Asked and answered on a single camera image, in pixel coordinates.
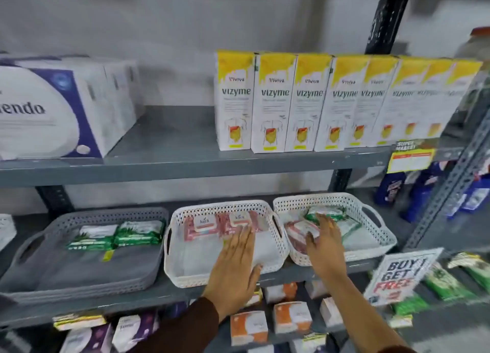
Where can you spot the person's left hand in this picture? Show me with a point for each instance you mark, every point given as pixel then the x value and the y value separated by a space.
pixel 237 272

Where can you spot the white plastic basket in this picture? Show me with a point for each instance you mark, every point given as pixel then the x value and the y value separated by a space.
pixel 367 211
pixel 214 278

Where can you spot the row of yellow white boxes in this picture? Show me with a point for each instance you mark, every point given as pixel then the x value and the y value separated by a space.
pixel 306 104

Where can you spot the green white pouch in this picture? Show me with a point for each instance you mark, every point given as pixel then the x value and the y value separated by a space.
pixel 474 270
pixel 448 284
pixel 411 305

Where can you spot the person's right forearm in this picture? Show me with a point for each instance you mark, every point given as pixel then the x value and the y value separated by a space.
pixel 363 318

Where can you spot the person's left forearm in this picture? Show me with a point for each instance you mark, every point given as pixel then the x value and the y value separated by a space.
pixel 172 333

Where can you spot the white promo sign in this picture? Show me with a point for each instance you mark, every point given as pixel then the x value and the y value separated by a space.
pixel 402 276

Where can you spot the yellow green shelf label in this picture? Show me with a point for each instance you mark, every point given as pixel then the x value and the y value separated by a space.
pixel 314 341
pixel 400 321
pixel 80 321
pixel 411 159

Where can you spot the grey metal shelf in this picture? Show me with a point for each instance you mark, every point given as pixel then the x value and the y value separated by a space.
pixel 172 134

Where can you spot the purple white box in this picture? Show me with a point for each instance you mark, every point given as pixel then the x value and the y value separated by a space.
pixel 84 341
pixel 132 331

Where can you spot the cluster of orange white boxes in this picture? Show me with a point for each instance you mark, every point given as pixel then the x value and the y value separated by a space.
pixel 249 328

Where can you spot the stack of purple flat packets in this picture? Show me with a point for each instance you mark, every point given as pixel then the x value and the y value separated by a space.
pixel 174 310

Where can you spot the small yellow sticker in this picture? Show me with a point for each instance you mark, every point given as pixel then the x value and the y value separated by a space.
pixel 108 255

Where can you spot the white textured pack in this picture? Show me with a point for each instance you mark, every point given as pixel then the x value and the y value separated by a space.
pixel 5 230

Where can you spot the white bottle orange cap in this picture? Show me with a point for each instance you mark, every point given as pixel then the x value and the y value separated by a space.
pixel 472 46

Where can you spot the person's right hand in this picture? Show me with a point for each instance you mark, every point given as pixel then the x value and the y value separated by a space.
pixel 327 253

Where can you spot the grey plastic basket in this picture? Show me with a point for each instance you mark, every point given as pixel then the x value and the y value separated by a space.
pixel 46 287

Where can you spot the blue plastic bottle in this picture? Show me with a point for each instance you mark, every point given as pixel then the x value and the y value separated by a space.
pixel 419 196
pixel 474 197
pixel 390 190

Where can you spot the grey metal rack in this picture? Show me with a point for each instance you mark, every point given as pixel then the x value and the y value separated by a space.
pixel 448 180

